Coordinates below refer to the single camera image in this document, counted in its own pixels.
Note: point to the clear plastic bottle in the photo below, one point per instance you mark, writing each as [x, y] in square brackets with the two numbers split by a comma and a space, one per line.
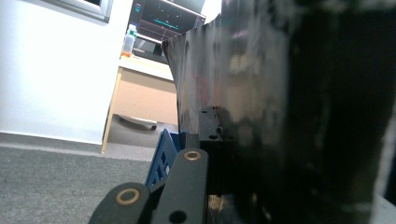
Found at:
[129, 42]

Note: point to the dark computer monitor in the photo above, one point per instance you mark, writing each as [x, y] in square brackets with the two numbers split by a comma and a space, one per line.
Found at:
[165, 18]

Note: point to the white chair base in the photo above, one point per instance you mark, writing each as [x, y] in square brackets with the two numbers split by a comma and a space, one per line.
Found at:
[137, 121]

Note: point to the blue plastic crate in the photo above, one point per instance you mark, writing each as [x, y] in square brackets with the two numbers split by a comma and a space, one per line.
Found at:
[163, 155]

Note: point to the light wooden desk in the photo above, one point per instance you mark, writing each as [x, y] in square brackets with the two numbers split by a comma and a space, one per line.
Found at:
[146, 93]

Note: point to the dark glossy magazine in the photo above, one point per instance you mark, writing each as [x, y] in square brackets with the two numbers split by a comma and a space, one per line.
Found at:
[280, 93]

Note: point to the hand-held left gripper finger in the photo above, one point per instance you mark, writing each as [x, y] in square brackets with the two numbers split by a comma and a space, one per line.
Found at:
[218, 161]

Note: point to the black keyboard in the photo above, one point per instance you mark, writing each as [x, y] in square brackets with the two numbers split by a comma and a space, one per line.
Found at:
[149, 49]

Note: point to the grey metal window frame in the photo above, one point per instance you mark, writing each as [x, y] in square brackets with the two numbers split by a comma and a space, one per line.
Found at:
[84, 7]

